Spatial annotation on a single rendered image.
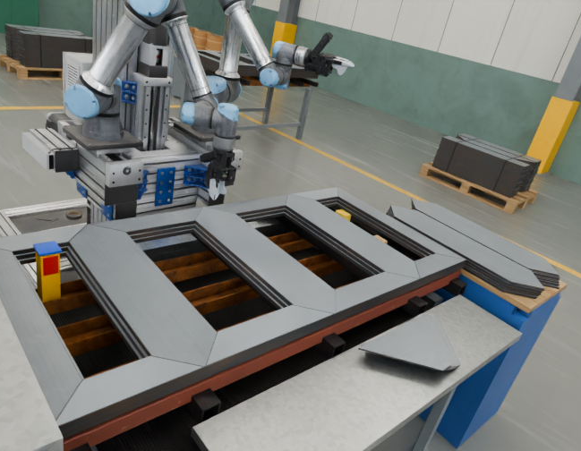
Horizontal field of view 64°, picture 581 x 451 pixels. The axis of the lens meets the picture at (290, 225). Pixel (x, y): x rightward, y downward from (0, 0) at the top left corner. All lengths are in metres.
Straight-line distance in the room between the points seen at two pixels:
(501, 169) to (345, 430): 4.79
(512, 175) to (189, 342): 4.91
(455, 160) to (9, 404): 5.53
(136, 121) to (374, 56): 8.06
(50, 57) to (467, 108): 6.58
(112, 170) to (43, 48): 5.68
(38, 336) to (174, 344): 0.30
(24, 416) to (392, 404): 0.89
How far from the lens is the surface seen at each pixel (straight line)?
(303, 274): 1.54
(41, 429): 0.79
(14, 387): 0.86
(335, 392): 1.32
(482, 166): 5.84
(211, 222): 1.75
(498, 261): 2.13
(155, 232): 1.68
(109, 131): 1.91
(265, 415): 1.22
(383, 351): 1.44
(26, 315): 1.30
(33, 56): 7.40
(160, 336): 1.21
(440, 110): 9.08
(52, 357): 1.18
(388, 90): 9.64
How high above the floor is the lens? 1.65
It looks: 26 degrees down
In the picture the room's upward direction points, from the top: 13 degrees clockwise
